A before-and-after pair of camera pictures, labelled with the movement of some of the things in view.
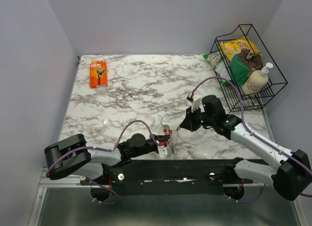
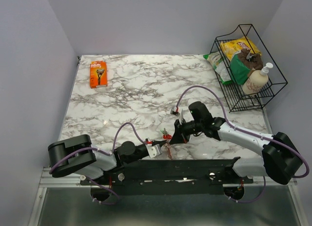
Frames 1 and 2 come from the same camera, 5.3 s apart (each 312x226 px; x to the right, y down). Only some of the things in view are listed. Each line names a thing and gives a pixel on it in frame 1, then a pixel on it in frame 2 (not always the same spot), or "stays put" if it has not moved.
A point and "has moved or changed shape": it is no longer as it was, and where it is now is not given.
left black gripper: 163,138 -> 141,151
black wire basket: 246,74 stays put
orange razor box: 98,74 stays put
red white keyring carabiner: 166,128 has moved or changed shape
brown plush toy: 254,60 stays put
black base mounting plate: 171,176 stays put
